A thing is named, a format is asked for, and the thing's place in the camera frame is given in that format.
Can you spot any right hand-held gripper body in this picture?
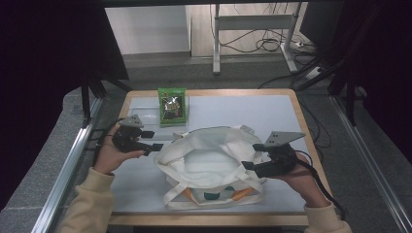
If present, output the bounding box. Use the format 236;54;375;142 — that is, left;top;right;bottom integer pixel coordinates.
255;130;307;179

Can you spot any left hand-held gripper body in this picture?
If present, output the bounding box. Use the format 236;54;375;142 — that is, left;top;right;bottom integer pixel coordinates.
111;113;146;154

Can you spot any clear plastic container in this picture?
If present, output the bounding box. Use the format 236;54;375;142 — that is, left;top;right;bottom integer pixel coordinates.
120;95;191;128

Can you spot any green snack packet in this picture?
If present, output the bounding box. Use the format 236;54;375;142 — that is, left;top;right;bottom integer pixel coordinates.
156;86;189;127

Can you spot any white printed tote bag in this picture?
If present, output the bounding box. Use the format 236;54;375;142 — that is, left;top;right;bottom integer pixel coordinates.
153;124;272;211

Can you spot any person's left hand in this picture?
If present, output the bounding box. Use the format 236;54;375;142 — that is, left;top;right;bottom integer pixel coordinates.
92;123;146;177

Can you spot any person's right hand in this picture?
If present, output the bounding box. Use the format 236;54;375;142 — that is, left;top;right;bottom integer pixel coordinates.
274;151;330;209

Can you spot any black metal stand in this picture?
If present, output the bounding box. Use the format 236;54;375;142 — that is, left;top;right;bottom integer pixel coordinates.
80;73;134;128
293;57;368;127

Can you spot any white power strip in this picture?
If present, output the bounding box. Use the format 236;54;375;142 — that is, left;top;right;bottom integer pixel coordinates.
304;65;326;81

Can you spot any white panel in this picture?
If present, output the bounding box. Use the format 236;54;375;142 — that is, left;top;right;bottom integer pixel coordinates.
104;5;192;56

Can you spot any dark curtain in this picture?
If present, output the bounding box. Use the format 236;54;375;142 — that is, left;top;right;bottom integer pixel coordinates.
0;0;130;212
299;0;412;164

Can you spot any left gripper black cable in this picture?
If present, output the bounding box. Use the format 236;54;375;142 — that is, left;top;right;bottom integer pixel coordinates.
92;117;123;167

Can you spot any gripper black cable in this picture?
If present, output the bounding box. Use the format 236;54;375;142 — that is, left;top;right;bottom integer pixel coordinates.
292;149;347;222
92;117;123;167

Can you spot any black square floor frame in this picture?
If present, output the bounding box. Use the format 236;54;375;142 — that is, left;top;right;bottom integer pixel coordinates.
84;128;107;151

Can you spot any thin black floor cable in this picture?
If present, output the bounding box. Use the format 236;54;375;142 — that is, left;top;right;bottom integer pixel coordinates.
296;93;333;163

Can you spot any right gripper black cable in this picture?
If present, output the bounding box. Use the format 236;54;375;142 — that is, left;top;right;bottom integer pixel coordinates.
292;149;347;222

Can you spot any aluminium floor rail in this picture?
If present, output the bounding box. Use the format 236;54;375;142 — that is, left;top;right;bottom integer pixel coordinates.
329;94;412;233
31;96;105;233

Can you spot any tangle of black floor cables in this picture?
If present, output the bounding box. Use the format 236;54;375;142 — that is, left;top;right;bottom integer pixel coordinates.
209;2;320;55

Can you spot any white metal desk frame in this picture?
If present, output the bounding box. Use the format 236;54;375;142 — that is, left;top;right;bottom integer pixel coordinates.
212;2;304;76

